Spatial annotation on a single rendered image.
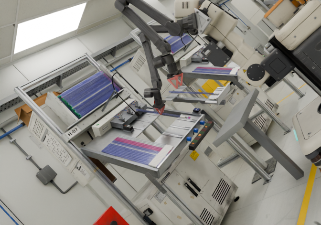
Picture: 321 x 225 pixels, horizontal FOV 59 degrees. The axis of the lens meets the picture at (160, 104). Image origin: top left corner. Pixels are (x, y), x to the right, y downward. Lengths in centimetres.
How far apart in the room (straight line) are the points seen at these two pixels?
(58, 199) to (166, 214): 180
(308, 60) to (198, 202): 129
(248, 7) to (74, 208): 498
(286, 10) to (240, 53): 33
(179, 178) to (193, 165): 20
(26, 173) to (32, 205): 37
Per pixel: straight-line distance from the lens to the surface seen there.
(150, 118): 236
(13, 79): 429
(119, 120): 234
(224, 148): 343
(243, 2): 645
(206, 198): 235
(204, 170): 243
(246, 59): 177
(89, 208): 368
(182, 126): 217
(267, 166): 265
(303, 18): 161
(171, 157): 190
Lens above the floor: 89
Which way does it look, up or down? 3 degrees up
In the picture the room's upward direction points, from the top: 45 degrees counter-clockwise
